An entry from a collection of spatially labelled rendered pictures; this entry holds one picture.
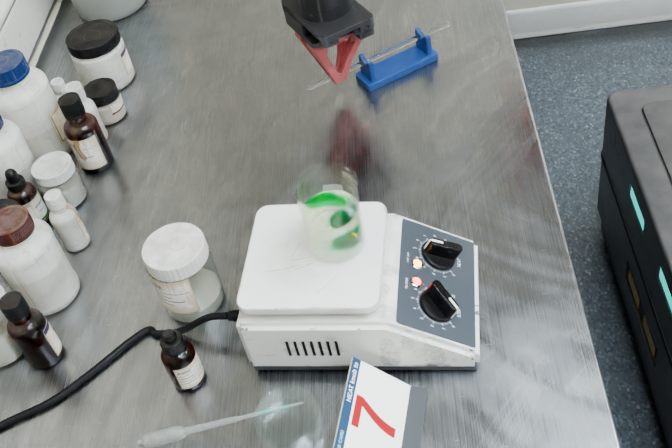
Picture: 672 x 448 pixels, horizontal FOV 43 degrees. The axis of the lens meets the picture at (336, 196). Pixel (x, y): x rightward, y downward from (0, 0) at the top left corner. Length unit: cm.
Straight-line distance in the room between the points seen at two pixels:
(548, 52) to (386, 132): 141
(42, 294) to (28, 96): 25
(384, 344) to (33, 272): 34
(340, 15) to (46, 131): 36
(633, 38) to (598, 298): 87
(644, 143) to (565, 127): 59
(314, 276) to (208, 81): 45
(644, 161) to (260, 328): 92
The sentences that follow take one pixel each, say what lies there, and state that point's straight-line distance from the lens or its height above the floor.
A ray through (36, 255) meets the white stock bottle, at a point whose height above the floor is 83.
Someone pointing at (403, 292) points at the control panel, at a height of 81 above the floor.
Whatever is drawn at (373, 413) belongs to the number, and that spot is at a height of 77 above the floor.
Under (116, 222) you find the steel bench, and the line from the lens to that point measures 96.
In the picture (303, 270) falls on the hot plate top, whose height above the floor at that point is 84.
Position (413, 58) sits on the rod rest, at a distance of 106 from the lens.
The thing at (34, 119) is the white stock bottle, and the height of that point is 82.
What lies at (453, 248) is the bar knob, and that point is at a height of 81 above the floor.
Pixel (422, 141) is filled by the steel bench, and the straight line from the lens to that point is 95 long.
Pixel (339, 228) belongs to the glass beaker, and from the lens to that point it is 69.
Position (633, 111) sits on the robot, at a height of 36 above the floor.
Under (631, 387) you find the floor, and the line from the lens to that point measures 165.
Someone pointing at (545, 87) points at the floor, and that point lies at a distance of 223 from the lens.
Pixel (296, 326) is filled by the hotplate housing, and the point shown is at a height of 82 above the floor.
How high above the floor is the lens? 138
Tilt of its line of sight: 44 degrees down
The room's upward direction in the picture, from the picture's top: 12 degrees counter-clockwise
